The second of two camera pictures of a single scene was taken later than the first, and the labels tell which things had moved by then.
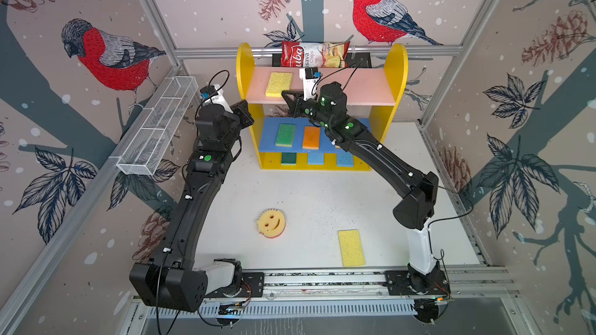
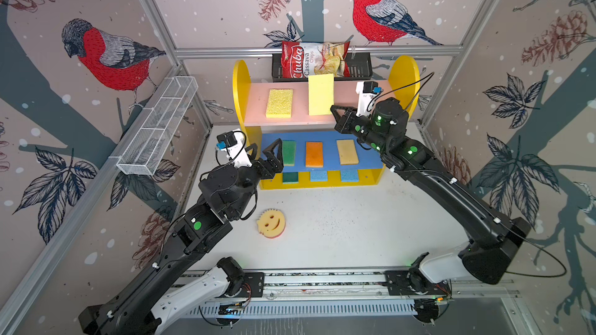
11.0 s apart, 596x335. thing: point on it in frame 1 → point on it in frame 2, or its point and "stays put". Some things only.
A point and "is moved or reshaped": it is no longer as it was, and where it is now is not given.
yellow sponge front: (351, 248) is moved or reshaped
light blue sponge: (315, 158) → (318, 176)
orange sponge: (311, 137) → (314, 154)
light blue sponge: (344, 160) → (350, 175)
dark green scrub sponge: (289, 158) → (290, 177)
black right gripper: (299, 105) → (349, 120)
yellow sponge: (278, 83) → (279, 104)
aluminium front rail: (465, 282) stays put
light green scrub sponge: (285, 135) → (289, 150)
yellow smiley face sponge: (272, 223) stays put
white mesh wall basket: (143, 155) stays put
